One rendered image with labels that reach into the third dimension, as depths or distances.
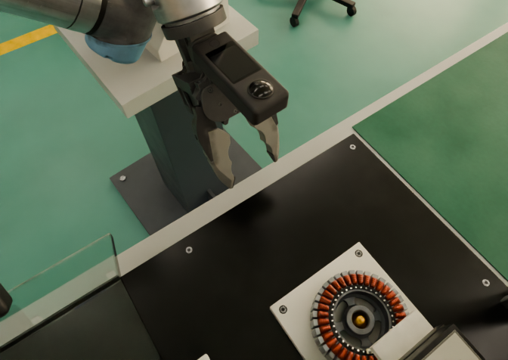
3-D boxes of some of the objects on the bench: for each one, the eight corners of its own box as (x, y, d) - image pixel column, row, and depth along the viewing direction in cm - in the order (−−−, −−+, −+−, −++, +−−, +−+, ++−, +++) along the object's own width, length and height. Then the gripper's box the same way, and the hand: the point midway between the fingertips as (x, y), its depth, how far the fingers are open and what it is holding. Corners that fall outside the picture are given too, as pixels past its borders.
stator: (290, 310, 47) (293, 304, 44) (358, 260, 50) (365, 251, 47) (351, 397, 42) (359, 398, 39) (422, 336, 46) (434, 331, 42)
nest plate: (269, 308, 48) (269, 306, 47) (357, 244, 53) (359, 241, 51) (348, 425, 42) (350, 426, 41) (441, 342, 46) (444, 340, 45)
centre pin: (344, 321, 46) (348, 317, 44) (355, 311, 47) (360, 307, 45) (354, 335, 46) (360, 332, 43) (367, 325, 46) (373, 322, 44)
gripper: (222, -5, 47) (267, 138, 58) (126, 35, 43) (195, 180, 55) (257, -6, 40) (301, 156, 52) (147, 42, 36) (220, 206, 48)
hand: (254, 169), depth 50 cm, fingers open, 6 cm apart
